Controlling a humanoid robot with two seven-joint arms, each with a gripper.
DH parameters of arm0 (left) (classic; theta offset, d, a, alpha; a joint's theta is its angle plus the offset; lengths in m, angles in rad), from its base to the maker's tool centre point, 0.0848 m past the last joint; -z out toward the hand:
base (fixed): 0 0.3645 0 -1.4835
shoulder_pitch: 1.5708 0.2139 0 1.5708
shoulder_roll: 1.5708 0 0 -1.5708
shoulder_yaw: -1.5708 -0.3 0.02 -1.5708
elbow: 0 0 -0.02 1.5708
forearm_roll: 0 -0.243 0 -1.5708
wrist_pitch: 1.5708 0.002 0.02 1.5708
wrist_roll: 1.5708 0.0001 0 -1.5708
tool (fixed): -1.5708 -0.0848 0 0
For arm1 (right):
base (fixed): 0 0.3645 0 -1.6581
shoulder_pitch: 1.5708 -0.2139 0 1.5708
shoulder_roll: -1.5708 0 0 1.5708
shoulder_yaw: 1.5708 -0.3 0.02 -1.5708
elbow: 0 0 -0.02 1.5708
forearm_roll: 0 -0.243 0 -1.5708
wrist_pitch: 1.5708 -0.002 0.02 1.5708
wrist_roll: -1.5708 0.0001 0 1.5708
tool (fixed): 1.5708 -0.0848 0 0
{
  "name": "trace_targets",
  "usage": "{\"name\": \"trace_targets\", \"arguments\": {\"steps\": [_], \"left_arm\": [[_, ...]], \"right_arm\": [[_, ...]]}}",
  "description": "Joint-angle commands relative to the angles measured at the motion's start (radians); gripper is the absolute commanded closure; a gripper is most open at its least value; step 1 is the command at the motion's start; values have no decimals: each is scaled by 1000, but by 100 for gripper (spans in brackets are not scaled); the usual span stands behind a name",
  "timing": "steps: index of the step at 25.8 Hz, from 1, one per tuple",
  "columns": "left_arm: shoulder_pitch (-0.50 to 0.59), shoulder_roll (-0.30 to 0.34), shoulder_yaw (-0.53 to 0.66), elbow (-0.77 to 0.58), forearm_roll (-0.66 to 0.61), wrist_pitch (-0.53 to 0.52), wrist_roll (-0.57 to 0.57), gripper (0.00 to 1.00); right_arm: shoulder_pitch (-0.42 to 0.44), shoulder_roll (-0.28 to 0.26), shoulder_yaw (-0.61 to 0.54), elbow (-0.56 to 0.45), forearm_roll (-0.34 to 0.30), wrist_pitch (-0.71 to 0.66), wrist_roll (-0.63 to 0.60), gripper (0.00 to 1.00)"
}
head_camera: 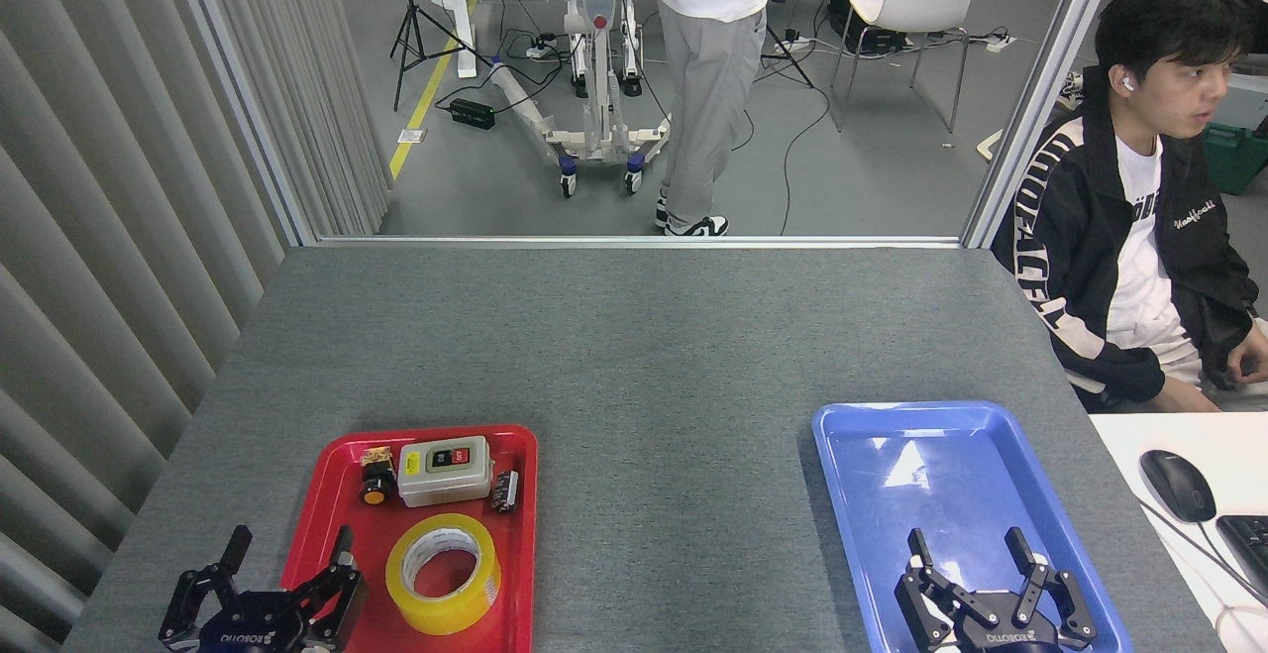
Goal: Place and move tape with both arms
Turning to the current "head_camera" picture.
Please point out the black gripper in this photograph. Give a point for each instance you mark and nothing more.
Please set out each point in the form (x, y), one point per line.
(260, 623)
(1005, 635)

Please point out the yellow tape roll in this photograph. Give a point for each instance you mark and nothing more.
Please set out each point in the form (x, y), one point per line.
(441, 615)

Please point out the seated person's right hand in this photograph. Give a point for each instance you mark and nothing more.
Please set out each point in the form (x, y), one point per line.
(1184, 397)

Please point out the seated person's left hand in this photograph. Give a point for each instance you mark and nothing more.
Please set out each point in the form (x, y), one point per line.
(1250, 356)

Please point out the red plastic tray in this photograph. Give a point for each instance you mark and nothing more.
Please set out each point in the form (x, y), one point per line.
(396, 554)

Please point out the black push button orange cap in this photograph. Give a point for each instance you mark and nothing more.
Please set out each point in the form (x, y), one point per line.
(376, 487)

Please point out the blue plastic tray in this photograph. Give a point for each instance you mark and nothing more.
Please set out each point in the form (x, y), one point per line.
(921, 475)

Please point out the black computer mouse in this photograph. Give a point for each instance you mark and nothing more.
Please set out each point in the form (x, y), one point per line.
(1177, 485)

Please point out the small black silver component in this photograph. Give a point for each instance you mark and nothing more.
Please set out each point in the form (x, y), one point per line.
(505, 490)

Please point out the black keyboard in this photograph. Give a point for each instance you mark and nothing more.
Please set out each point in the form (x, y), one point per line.
(1250, 546)

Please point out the seated person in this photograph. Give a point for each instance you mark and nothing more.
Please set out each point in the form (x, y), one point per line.
(1075, 237)

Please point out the black power adapter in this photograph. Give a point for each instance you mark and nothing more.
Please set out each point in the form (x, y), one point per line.
(472, 114)

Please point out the green bin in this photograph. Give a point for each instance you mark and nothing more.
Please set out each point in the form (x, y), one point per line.
(1233, 158)

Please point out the white power strip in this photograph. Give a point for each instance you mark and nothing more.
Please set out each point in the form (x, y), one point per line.
(1001, 42)

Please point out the standing person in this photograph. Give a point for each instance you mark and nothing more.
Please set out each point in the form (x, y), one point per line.
(703, 58)

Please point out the white stand on wheels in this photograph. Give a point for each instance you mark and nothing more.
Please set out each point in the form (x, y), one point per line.
(594, 39)

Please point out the grey two-button switch box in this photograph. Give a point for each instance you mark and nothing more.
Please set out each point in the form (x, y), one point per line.
(446, 480)

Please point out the silver frame post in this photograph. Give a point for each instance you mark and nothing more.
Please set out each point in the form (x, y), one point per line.
(1045, 88)
(243, 88)

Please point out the silver frame rail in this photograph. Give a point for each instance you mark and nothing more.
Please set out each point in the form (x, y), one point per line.
(644, 241)

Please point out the black camera tripod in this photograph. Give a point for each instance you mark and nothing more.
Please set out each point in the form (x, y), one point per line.
(411, 24)

